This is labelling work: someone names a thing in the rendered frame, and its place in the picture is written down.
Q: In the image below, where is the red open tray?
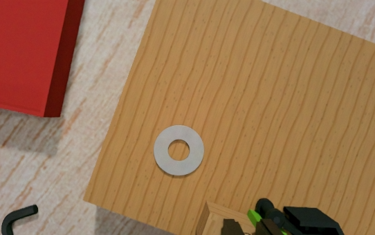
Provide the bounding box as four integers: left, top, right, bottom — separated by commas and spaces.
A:
0, 0, 85, 118

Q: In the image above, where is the black spring clamp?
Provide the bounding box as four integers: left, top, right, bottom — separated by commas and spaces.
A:
247, 198, 344, 235

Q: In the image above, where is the light brown wooden bench board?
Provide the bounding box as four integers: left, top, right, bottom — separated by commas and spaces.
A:
83, 0, 375, 235

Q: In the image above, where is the small light wooden block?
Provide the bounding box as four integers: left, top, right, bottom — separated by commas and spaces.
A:
196, 201, 256, 235

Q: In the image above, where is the black hex key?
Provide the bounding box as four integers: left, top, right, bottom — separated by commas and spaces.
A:
1, 205, 38, 235

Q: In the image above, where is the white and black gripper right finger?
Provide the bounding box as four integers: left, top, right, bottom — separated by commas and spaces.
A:
256, 219, 284, 235

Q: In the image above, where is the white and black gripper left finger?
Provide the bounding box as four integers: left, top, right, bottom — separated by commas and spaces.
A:
223, 218, 245, 235

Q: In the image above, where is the grey washer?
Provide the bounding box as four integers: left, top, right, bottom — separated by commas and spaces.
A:
154, 125, 204, 176

